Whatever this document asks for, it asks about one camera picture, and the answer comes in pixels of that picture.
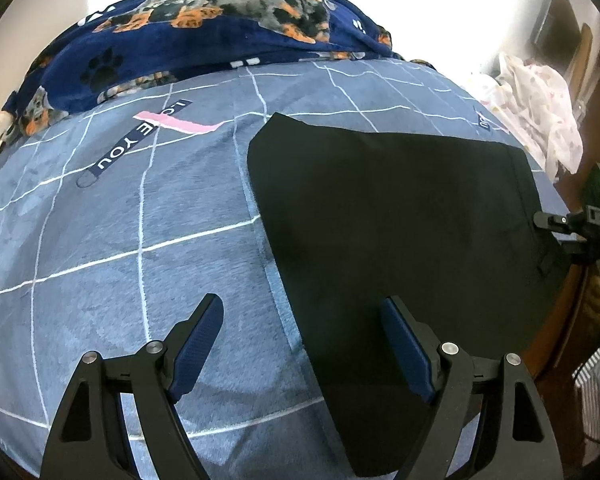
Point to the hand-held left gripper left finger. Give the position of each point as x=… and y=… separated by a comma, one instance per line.
x=200, y=340

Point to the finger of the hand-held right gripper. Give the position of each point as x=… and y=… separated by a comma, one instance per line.
x=577, y=247
x=555, y=220

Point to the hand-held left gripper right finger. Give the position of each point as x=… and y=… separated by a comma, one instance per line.
x=405, y=350

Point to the black pants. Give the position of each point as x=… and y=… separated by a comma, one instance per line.
x=380, y=210

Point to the person's right hand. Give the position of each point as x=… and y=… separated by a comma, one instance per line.
x=599, y=305

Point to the white patterned cloth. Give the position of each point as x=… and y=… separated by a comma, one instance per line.
x=540, y=100

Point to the blue grid bed sheet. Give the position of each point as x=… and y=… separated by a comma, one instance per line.
x=105, y=235

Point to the striped cloth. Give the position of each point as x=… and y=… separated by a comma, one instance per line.
x=592, y=395

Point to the framed mirror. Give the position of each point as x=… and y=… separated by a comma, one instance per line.
x=557, y=20

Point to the navy dog printed blanket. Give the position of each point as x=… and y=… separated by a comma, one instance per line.
x=180, y=45

